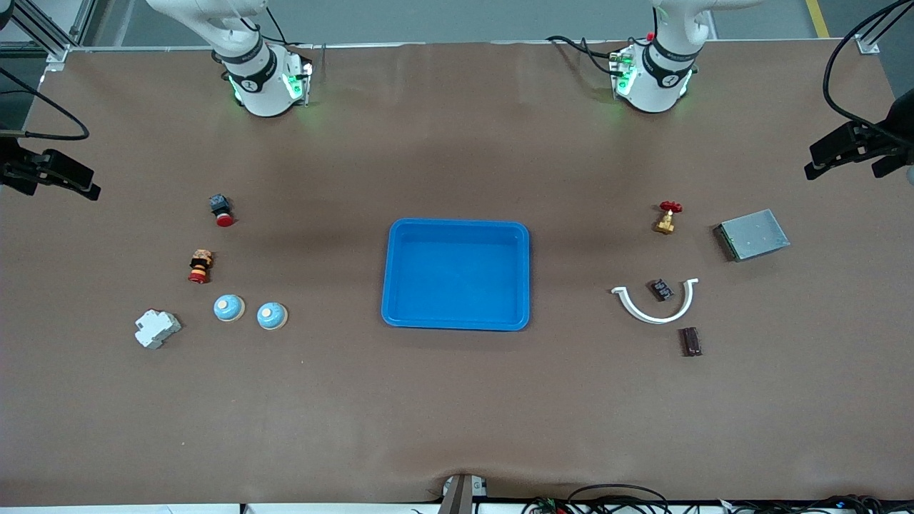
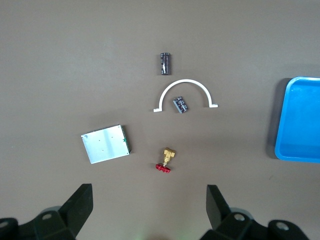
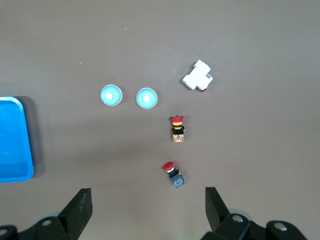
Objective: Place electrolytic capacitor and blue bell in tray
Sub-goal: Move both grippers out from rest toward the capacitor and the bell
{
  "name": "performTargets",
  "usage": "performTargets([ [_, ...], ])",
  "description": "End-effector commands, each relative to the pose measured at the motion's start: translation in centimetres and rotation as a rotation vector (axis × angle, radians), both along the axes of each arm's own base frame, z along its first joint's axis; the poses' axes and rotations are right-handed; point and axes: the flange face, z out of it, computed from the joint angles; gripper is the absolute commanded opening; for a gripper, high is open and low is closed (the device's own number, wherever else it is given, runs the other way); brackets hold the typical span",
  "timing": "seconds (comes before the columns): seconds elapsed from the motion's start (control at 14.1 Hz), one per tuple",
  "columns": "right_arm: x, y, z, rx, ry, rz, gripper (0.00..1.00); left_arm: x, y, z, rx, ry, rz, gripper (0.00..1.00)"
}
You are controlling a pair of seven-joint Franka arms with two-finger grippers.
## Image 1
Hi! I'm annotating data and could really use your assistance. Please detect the aluminium frame strut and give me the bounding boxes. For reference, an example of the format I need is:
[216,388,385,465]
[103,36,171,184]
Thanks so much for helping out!
[0,0,79,66]
[853,0,914,55]

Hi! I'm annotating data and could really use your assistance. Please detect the white circuit breaker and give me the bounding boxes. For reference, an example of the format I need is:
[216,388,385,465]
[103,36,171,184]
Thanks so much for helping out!
[134,308,182,350]

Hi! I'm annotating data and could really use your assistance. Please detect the silver metal power module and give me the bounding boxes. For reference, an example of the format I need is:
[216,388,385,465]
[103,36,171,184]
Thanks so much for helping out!
[713,208,791,263]

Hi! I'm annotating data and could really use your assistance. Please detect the blue dome call bell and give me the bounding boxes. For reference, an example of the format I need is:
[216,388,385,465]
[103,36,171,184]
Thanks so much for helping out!
[256,301,289,331]
[213,293,246,323]

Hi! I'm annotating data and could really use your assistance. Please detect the black cable bundle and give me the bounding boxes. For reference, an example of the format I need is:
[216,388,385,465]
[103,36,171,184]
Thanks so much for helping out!
[714,494,914,514]

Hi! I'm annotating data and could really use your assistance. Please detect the grey metal bracket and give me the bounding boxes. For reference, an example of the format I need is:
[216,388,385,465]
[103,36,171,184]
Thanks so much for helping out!
[439,473,490,514]

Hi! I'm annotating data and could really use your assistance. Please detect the black base cable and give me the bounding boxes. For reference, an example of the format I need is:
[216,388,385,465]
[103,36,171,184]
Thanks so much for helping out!
[546,34,622,76]

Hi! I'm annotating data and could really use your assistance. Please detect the blue plastic tray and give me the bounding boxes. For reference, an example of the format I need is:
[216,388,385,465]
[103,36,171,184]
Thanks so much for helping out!
[381,218,531,331]

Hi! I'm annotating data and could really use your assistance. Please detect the brown table mat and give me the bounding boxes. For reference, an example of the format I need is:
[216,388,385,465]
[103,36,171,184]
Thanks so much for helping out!
[0,39,914,508]

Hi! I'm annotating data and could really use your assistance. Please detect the black looping cable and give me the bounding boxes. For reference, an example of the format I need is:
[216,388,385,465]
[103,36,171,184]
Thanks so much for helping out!
[568,483,670,514]

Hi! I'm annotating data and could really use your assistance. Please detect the white half-ring pipe clamp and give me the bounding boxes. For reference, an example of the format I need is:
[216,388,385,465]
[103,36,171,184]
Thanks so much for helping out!
[611,278,700,325]

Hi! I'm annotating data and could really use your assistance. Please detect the brass valve red handle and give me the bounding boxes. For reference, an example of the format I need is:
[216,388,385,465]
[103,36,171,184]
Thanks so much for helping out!
[653,201,683,235]

